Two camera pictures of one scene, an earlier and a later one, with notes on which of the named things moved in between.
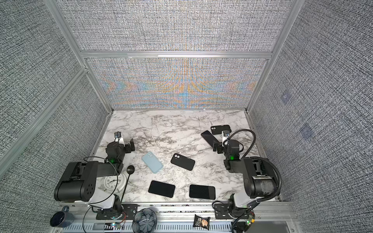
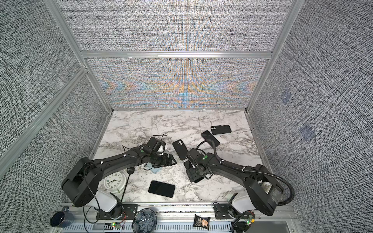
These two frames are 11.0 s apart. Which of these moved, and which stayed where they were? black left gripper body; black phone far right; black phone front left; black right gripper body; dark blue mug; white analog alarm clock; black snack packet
Moved: black right gripper body; black left gripper body
Stayed: black phone front left; white analog alarm clock; black snack packet; dark blue mug; black phone far right
